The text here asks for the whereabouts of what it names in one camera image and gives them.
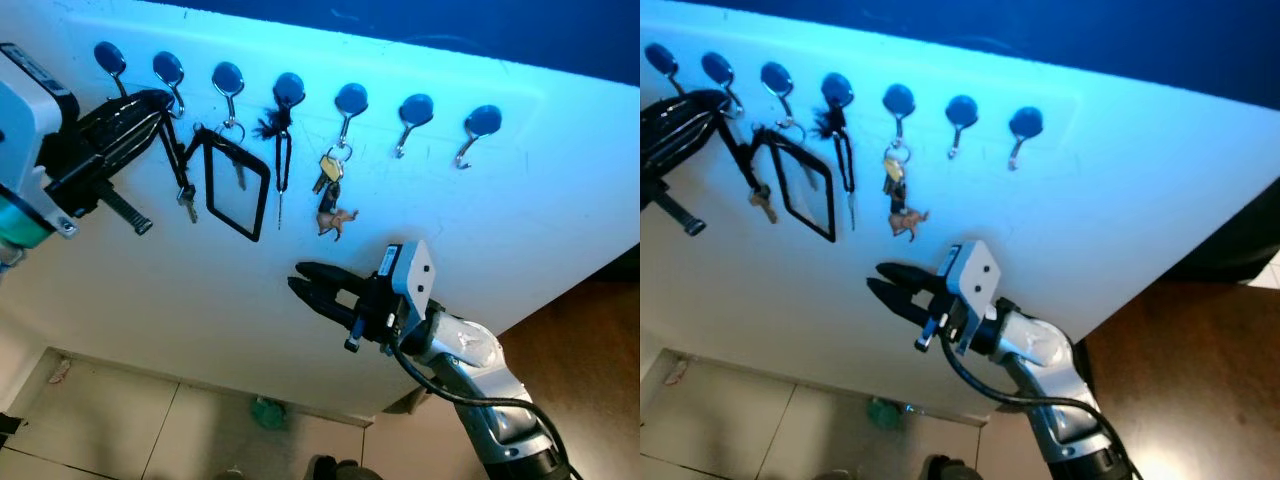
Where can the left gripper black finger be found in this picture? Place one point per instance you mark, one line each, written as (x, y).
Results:
(690, 140)
(680, 108)
(135, 140)
(115, 112)

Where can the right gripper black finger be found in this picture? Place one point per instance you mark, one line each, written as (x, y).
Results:
(330, 276)
(900, 300)
(322, 300)
(910, 276)

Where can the keys with orange animal charm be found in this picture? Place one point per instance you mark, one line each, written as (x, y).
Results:
(908, 222)
(335, 220)

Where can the black framed card holder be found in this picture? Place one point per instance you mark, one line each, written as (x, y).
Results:
(800, 195)
(225, 195)

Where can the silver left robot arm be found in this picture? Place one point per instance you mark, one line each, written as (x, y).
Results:
(15, 225)

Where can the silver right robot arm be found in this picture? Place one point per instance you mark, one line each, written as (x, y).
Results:
(1035, 345)
(470, 350)

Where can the metal hook on round pad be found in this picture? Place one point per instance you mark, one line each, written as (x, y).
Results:
(351, 98)
(962, 110)
(416, 107)
(168, 68)
(228, 77)
(660, 58)
(1025, 122)
(108, 56)
(717, 68)
(776, 78)
(837, 90)
(898, 100)
(289, 88)
(484, 119)

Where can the white hook board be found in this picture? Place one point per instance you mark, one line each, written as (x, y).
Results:
(1100, 220)
(480, 230)

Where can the small green object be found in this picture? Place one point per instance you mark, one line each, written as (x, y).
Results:
(268, 413)
(885, 413)

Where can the black robot foot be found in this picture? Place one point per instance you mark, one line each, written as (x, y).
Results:
(345, 470)
(955, 470)

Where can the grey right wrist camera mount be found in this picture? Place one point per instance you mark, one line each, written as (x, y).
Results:
(412, 270)
(975, 268)

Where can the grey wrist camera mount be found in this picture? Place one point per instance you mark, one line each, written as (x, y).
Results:
(975, 268)
(25, 110)
(412, 270)

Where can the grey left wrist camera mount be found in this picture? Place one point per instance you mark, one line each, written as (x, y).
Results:
(25, 110)

